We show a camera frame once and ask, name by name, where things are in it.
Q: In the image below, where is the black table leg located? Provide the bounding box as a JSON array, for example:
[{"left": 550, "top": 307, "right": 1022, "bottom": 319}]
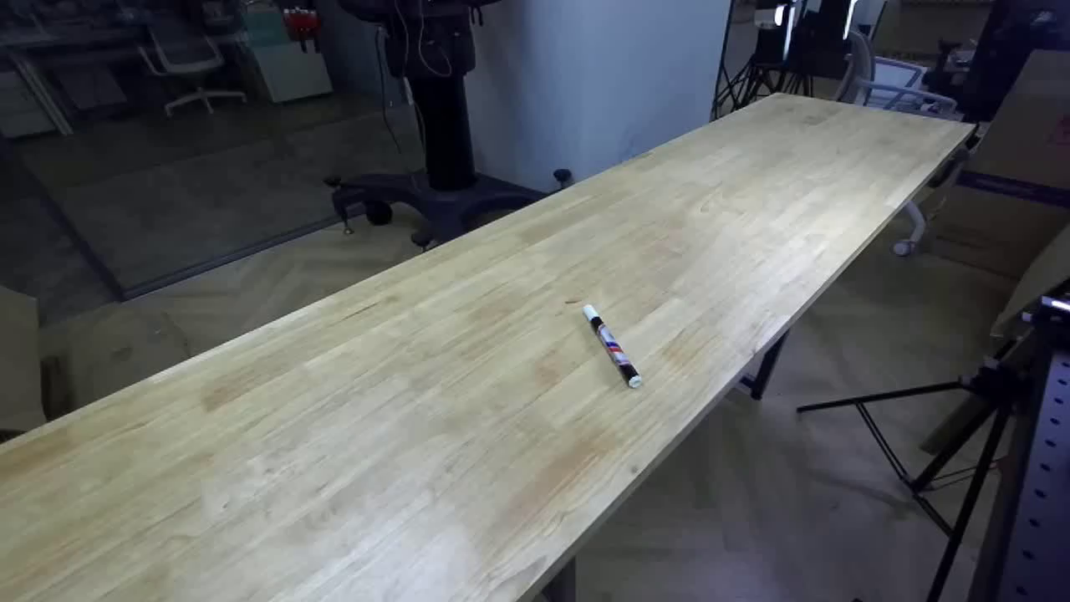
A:
[{"left": 741, "top": 332, "right": 793, "bottom": 402}]

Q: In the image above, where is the white office chair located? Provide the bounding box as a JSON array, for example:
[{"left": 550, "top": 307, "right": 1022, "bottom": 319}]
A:
[{"left": 138, "top": 20, "right": 249, "bottom": 119}]

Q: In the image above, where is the small red object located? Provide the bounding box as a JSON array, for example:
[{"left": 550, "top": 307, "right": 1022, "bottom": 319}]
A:
[{"left": 280, "top": 3, "right": 324, "bottom": 43}]

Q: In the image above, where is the black white marker pen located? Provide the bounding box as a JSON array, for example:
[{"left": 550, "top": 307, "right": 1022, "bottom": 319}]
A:
[{"left": 577, "top": 302, "right": 645, "bottom": 390}]

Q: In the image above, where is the grey perforated metal panel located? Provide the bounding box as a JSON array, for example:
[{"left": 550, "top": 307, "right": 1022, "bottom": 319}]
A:
[{"left": 995, "top": 348, "right": 1070, "bottom": 602}]

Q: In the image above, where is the white frame chair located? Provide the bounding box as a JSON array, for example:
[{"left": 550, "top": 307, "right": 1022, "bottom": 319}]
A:
[{"left": 831, "top": 31, "right": 963, "bottom": 119}]

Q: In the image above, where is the white table leg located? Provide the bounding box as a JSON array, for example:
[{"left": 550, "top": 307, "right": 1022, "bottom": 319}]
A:
[{"left": 889, "top": 196, "right": 930, "bottom": 261}]

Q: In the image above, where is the grey office desk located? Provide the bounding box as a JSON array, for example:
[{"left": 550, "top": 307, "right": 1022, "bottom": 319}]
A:
[{"left": 0, "top": 28, "right": 148, "bottom": 145}]

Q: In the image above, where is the black wheeled pedestal stand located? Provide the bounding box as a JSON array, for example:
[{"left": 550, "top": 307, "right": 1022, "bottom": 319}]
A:
[{"left": 324, "top": 0, "right": 577, "bottom": 250}]

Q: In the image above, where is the white low cabinet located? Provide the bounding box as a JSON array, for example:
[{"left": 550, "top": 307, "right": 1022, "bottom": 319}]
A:
[{"left": 237, "top": 3, "right": 334, "bottom": 106}]

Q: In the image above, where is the brown cardboard box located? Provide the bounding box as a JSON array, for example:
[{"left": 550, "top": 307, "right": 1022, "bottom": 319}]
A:
[{"left": 0, "top": 283, "right": 50, "bottom": 437}]

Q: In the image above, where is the black camera tripod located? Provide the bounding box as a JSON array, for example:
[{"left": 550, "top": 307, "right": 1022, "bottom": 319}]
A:
[{"left": 797, "top": 292, "right": 1070, "bottom": 602}]

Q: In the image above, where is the black light stand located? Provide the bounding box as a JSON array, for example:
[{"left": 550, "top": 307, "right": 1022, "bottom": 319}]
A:
[{"left": 711, "top": 0, "right": 820, "bottom": 117}]

